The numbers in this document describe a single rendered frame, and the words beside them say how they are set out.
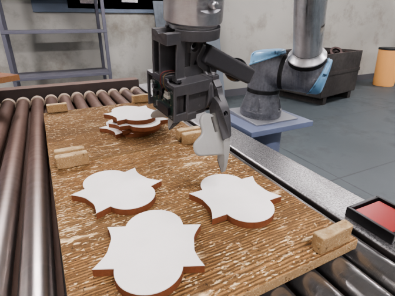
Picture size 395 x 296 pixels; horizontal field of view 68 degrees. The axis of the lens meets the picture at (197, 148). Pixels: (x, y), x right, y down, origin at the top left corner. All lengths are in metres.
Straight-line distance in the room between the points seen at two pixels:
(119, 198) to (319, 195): 0.34
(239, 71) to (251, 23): 4.78
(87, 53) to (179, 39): 3.93
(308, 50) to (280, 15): 4.66
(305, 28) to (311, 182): 0.47
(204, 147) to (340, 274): 0.23
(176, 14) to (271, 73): 0.69
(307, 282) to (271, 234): 0.07
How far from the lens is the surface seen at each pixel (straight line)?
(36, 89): 1.39
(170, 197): 0.49
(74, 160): 0.62
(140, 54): 4.43
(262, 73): 1.04
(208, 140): 0.42
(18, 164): 0.75
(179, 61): 0.39
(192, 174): 0.55
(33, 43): 4.25
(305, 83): 1.01
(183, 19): 0.37
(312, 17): 0.90
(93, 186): 0.52
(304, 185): 0.60
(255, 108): 1.08
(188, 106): 0.41
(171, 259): 0.36
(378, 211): 0.54
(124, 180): 0.53
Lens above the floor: 1.20
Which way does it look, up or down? 23 degrees down
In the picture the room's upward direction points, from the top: straight up
